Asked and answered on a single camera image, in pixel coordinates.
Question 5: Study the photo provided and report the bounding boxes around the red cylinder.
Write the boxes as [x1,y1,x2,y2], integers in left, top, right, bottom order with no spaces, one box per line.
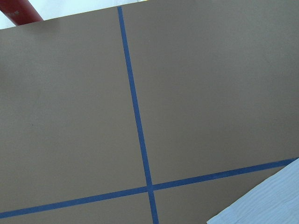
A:
[0,0,43,26]

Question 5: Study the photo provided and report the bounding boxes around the light blue button shirt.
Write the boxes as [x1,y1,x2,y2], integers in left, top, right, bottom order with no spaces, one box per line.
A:
[207,160,299,224]

